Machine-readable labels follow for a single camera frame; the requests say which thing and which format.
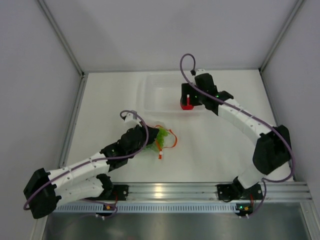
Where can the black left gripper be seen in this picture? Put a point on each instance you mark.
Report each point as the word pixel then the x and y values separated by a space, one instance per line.
pixel 152 133

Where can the white perforated plastic basket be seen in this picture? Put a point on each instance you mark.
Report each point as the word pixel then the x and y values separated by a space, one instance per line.
pixel 160 95

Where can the red fake apple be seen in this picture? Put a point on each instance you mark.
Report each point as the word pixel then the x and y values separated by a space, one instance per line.
pixel 186 107

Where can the aluminium mounting rail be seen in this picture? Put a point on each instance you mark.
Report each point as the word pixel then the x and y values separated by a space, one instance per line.
pixel 207 191

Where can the white slotted cable duct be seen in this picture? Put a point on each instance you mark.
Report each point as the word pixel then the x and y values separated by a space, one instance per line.
pixel 125 207

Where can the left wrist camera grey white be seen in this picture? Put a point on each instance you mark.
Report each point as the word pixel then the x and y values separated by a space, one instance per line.
pixel 131 119

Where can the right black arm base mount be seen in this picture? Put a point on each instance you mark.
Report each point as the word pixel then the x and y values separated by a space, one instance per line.
pixel 230 192

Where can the clear zip bag orange seal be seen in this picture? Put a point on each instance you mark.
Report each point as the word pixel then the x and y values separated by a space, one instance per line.
pixel 160 154

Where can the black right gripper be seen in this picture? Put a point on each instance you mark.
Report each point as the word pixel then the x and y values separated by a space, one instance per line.
pixel 186 92

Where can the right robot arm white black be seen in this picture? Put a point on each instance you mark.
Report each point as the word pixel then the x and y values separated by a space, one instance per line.
pixel 272 144

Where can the green fake lettuce leaf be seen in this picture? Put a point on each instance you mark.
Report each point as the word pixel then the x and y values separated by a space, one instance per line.
pixel 164 139

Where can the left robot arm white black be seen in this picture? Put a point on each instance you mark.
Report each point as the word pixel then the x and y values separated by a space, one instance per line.
pixel 47 190

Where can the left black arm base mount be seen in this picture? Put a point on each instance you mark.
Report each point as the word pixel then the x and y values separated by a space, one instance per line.
pixel 120 192

